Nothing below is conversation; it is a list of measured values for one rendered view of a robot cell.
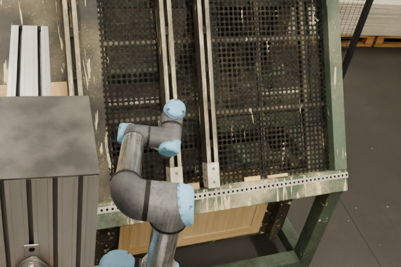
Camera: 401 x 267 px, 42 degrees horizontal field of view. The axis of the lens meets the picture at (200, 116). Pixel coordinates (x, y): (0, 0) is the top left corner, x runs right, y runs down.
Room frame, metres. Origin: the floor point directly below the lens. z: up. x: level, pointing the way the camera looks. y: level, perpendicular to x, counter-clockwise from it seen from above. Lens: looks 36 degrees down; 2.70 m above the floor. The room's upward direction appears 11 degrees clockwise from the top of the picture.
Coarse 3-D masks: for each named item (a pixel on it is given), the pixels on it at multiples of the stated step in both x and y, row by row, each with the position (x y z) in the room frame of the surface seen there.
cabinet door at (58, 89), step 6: (54, 84) 1.89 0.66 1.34; (60, 84) 1.90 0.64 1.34; (66, 84) 1.91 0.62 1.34; (0, 90) 1.78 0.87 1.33; (6, 90) 1.79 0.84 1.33; (54, 90) 1.87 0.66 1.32; (60, 90) 1.88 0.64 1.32; (66, 90) 1.89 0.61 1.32; (0, 96) 1.77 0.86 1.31; (6, 96) 1.78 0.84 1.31
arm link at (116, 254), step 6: (108, 252) 1.12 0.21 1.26; (114, 252) 1.12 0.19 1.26; (120, 252) 1.12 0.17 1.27; (126, 252) 1.12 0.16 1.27; (102, 258) 1.09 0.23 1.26; (108, 258) 1.09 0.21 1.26; (114, 258) 1.09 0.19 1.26; (120, 258) 1.10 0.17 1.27; (126, 258) 1.10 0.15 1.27; (132, 258) 1.10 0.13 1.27; (138, 258) 1.13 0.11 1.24; (102, 264) 1.07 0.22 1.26; (108, 264) 1.07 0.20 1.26; (114, 264) 1.07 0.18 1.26; (120, 264) 1.07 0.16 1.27; (126, 264) 1.08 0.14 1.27; (132, 264) 1.08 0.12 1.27; (138, 264) 1.09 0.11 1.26
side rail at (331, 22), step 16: (336, 0) 2.72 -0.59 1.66; (336, 16) 2.67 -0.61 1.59; (336, 32) 2.63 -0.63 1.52; (336, 48) 2.58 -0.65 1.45; (336, 64) 2.53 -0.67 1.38; (336, 80) 2.48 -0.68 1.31; (336, 96) 2.44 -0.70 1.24; (336, 112) 2.39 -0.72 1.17; (336, 128) 2.34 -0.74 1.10; (336, 144) 2.30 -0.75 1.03; (336, 160) 2.25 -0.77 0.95
